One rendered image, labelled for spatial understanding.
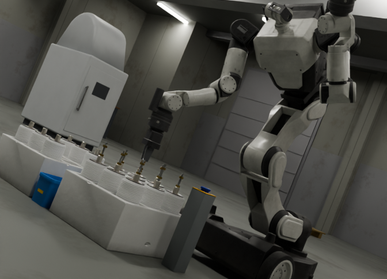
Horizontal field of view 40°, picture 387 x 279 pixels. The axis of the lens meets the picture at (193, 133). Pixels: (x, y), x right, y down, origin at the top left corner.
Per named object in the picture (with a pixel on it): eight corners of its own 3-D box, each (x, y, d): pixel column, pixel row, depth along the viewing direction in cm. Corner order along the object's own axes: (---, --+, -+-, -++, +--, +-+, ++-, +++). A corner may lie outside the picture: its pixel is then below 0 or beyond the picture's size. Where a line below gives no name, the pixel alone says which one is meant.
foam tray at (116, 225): (117, 225, 243) (132, 188, 244) (175, 261, 217) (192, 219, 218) (48, 210, 214) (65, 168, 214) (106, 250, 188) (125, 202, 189)
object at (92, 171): (80, 207, 208) (98, 164, 209) (64, 198, 213) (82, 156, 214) (96, 210, 216) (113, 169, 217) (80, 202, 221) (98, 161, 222)
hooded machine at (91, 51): (99, 155, 643) (148, 38, 648) (53, 139, 591) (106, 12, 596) (61, 136, 702) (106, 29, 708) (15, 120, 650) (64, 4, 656)
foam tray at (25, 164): (53, 185, 279) (67, 153, 280) (97, 212, 253) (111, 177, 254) (-13, 168, 250) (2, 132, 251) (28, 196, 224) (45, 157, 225)
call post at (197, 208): (172, 265, 207) (203, 191, 208) (185, 273, 202) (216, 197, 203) (160, 263, 202) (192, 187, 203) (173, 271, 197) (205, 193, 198)
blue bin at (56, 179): (83, 210, 244) (93, 186, 244) (97, 219, 236) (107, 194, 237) (27, 198, 222) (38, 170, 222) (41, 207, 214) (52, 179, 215)
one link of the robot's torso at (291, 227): (264, 230, 271) (274, 206, 271) (297, 245, 257) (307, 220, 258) (242, 223, 256) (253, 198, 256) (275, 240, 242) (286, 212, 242)
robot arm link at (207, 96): (188, 109, 226) (227, 104, 234) (198, 104, 217) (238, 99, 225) (183, 85, 227) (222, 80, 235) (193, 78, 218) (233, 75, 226)
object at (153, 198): (126, 229, 203) (144, 184, 203) (126, 224, 212) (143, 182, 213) (149, 238, 204) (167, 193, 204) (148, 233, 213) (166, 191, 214)
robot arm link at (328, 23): (334, 6, 181) (327, 38, 187) (360, 4, 185) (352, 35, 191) (315, -4, 190) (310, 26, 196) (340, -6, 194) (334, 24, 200)
